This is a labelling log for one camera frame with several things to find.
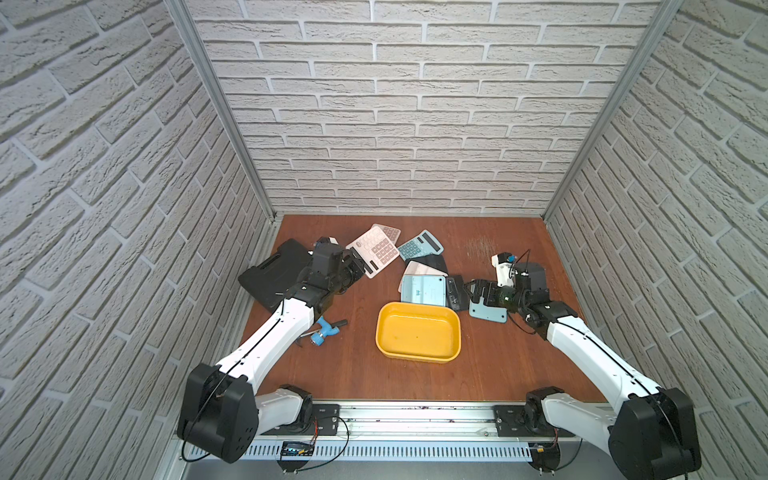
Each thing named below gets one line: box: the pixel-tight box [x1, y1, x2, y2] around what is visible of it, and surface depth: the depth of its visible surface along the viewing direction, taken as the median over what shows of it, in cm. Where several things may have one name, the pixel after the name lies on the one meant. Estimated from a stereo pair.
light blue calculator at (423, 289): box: [400, 274, 446, 307], surface depth 94 cm
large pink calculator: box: [346, 226, 400, 277], surface depth 88 cm
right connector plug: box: [528, 442, 561, 476], surface depth 72 cm
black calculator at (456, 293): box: [445, 275, 470, 311], surface depth 94 cm
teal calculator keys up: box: [398, 229, 444, 261], surface depth 109 cm
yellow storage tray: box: [376, 302, 462, 364], surface depth 90 cm
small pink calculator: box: [371, 223, 401, 245], surface depth 116 cm
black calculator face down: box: [410, 253, 449, 275], surface depth 104 cm
